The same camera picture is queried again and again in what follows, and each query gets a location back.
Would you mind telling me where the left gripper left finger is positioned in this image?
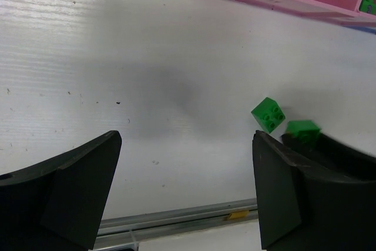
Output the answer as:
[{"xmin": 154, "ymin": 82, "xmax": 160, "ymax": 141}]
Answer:
[{"xmin": 1, "ymin": 130, "xmax": 122, "ymax": 250}]

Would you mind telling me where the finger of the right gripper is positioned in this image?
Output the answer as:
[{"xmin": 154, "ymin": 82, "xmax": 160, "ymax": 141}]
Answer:
[{"xmin": 281, "ymin": 133, "xmax": 375, "ymax": 180}]

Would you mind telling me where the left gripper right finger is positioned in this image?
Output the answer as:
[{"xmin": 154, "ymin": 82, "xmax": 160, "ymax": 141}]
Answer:
[{"xmin": 252, "ymin": 130, "xmax": 375, "ymax": 250}]

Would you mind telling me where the green lego long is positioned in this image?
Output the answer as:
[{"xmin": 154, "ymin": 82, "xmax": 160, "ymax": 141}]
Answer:
[{"xmin": 359, "ymin": 0, "xmax": 376, "ymax": 15}]

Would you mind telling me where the small pink bin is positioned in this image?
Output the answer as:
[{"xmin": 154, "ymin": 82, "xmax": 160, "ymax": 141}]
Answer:
[{"xmin": 344, "ymin": 0, "xmax": 375, "ymax": 28}]

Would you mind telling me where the aluminium rail front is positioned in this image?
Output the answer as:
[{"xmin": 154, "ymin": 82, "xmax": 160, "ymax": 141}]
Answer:
[{"xmin": 93, "ymin": 198, "xmax": 258, "ymax": 250}]

